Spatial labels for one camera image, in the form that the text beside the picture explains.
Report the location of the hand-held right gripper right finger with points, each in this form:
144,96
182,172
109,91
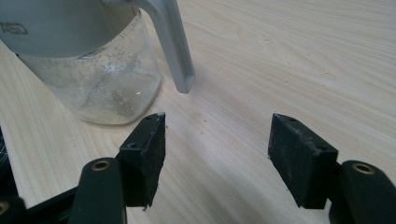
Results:
302,168

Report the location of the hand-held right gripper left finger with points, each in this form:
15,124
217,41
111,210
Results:
144,161

